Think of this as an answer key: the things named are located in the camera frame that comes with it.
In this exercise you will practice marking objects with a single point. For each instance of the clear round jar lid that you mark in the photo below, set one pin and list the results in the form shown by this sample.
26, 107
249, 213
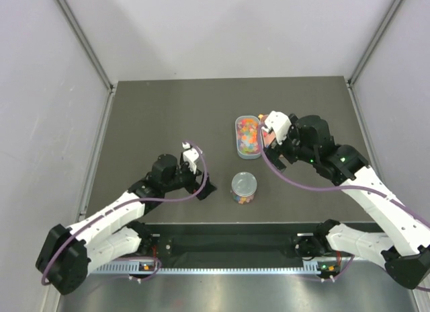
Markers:
244, 184

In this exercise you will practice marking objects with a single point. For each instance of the clear plastic jar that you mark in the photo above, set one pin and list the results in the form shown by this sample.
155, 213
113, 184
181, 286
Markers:
242, 199

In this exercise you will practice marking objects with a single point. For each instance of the blue tray of translucent candies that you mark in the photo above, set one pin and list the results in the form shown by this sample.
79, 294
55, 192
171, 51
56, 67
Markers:
246, 133

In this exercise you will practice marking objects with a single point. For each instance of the left aluminium corner post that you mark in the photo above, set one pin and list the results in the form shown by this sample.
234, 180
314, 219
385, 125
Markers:
84, 42

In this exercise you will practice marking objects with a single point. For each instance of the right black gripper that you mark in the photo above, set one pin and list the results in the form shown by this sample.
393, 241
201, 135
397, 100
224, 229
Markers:
274, 152

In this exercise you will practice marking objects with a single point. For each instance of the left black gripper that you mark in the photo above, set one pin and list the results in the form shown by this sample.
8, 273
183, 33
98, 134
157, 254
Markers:
193, 180

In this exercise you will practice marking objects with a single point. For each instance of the pink tray of opaque candies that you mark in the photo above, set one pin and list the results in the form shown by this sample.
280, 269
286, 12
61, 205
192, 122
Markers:
269, 129

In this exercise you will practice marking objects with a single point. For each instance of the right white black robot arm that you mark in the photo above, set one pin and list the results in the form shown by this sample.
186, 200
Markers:
400, 248

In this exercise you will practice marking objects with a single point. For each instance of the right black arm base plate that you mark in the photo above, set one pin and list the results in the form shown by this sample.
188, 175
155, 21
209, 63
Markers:
314, 246

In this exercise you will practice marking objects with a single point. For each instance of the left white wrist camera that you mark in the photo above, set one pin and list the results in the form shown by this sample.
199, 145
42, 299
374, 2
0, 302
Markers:
191, 155

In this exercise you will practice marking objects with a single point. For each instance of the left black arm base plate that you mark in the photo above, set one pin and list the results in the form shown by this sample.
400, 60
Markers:
156, 247

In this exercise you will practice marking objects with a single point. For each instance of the aluminium front frame rail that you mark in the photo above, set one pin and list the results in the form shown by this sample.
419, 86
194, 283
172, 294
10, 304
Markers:
235, 246

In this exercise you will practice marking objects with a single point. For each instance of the aluminium corner post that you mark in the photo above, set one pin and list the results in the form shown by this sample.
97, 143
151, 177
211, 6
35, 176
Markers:
376, 38
84, 42

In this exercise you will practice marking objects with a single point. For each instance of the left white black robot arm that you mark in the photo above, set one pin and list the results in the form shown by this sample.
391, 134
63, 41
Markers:
166, 175

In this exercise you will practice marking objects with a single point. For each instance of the right aluminium corner post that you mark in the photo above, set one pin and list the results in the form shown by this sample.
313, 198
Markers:
376, 38

